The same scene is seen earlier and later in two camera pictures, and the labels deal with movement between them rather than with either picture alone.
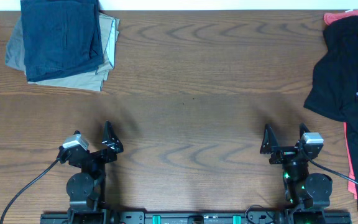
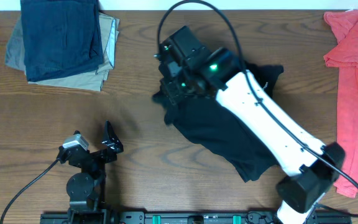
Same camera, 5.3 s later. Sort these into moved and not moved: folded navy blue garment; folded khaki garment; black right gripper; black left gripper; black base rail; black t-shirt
Moved: black t-shirt; black right gripper
Not moved: folded navy blue garment; black left gripper; black base rail; folded khaki garment
